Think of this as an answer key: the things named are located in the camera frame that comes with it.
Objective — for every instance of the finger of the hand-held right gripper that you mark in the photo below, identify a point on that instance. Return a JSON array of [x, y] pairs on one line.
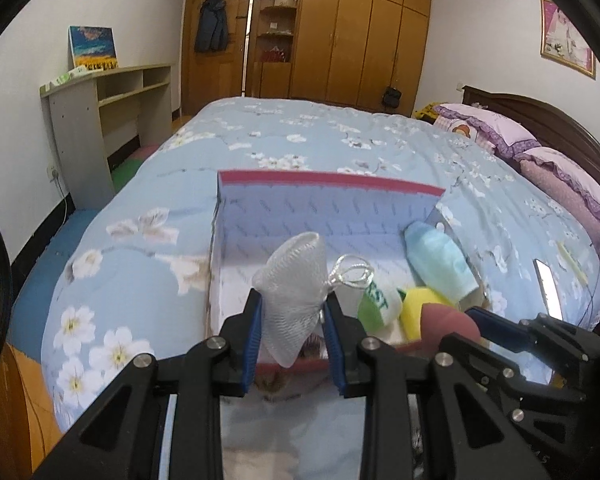
[[495, 327], [495, 365]]

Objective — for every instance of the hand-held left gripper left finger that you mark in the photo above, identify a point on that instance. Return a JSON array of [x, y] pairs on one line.
[[250, 350]]

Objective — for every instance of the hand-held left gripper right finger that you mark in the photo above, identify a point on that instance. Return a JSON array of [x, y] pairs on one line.
[[336, 350]]

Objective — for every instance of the pink makeup sponge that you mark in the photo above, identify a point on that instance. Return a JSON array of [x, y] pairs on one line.
[[445, 325]]

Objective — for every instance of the green and white sock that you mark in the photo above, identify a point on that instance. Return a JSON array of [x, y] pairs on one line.
[[380, 305]]

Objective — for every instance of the white mesh pouch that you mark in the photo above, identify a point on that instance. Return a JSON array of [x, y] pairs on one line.
[[290, 300]]

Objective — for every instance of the pink cardboard box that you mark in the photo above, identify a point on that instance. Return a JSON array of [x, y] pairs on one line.
[[305, 215]]

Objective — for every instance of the smartphone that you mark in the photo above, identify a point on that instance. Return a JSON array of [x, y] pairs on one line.
[[547, 285]]

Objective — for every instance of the pale yellow stick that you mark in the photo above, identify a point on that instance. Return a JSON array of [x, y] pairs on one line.
[[571, 261]]

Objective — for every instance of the purple ruffled pillow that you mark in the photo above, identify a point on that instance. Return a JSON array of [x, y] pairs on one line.
[[565, 180], [485, 127]]

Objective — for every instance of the cartoon print pillow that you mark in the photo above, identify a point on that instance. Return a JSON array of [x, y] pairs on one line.
[[460, 132]]

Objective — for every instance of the green foam floor mat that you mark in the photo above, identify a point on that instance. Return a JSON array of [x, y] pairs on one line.
[[125, 175]]

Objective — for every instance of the blue foam floor mat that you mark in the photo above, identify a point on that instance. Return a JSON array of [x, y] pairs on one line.
[[45, 270]]

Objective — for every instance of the dark wooden headboard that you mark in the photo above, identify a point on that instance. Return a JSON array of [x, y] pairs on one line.
[[555, 115]]

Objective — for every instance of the pink foam floor mat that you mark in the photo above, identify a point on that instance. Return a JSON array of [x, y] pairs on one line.
[[147, 152]]

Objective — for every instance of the black bag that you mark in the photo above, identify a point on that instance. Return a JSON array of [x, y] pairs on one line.
[[392, 97]]

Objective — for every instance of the wooden door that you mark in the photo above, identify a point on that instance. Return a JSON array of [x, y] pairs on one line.
[[215, 80]]

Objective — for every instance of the beige shelf desk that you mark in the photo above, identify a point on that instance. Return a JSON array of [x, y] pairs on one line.
[[80, 135]]

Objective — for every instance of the red decorated box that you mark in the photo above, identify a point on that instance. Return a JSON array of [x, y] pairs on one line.
[[276, 55]]

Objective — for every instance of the wooden wardrobe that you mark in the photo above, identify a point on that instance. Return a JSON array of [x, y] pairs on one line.
[[360, 35]]

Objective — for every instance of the green and white tissue packet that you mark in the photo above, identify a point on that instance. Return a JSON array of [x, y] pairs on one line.
[[65, 78]]

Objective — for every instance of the dark hanging jacket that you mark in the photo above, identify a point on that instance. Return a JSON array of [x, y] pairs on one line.
[[211, 22]]

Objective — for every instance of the blue and yellow painting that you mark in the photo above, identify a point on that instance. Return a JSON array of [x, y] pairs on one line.
[[92, 47]]

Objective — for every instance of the round pink box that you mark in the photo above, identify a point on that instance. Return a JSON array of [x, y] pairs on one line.
[[285, 1]]

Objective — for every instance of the wall outlet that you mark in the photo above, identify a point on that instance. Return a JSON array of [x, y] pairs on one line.
[[55, 172]]

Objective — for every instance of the framed wall picture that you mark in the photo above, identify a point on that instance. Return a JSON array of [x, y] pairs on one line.
[[566, 35]]

